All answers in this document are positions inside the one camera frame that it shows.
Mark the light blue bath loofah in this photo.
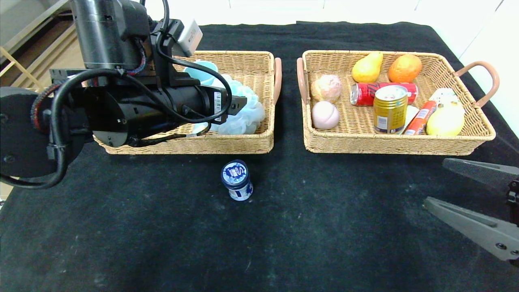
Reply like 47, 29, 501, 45
194, 74, 265, 135

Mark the small blue white bottle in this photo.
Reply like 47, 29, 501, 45
221, 160, 254, 202

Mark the pink peach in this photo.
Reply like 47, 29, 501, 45
311, 101, 340, 130

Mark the teal plastic mug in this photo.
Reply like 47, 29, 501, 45
183, 60, 219, 86

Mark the gold Red Bull can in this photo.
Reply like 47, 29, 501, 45
373, 84, 409, 135

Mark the yellow lemon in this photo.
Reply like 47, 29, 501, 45
426, 103, 465, 136

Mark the empty wicker basket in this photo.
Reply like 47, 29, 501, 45
92, 51, 282, 155

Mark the wicker basket with food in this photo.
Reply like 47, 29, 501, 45
296, 50, 500, 156

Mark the lumpy pink bread bun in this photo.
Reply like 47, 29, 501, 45
311, 74, 342, 104

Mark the red cola can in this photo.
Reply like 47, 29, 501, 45
350, 83, 418, 107

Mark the yellow pear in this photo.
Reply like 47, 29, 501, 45
351, 52, 383, 84

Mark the green candy packet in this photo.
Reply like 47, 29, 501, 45
405, 106, 420, 128

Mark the orange fruit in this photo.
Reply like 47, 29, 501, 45
388, 54, 422, 84

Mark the orange sausage stick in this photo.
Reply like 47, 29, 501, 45
403, 101, 437, 136

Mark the white tea carton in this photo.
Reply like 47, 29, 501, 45
430, 88, 461, 108

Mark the cream wooden rack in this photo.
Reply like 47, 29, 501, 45
0, 47, 45, 90

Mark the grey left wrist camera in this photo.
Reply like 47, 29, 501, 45
176, 19, 203, 57

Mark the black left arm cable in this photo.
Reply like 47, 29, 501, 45
0, 0, 234, 191

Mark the grey metal shelf frame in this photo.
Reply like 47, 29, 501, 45
0, 0, 77, 53

